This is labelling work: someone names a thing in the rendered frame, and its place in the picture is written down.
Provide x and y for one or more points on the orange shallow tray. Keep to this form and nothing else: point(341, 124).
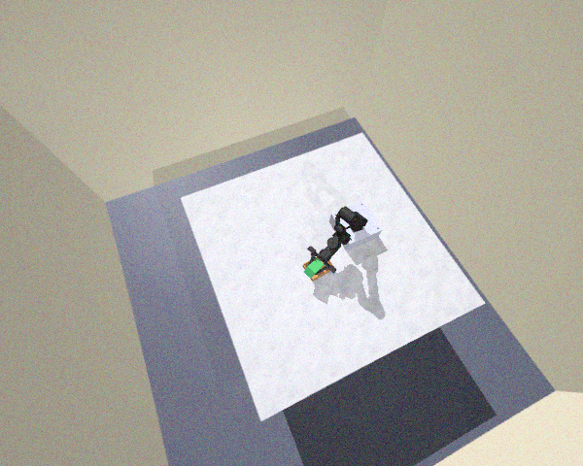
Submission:
point(318, 275)

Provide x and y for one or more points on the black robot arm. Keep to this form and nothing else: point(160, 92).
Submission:
point(356, 222)

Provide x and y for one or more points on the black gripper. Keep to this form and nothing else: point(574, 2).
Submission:
point(326, 255)

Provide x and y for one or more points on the green square cup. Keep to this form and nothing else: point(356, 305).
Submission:
point(313, 268)

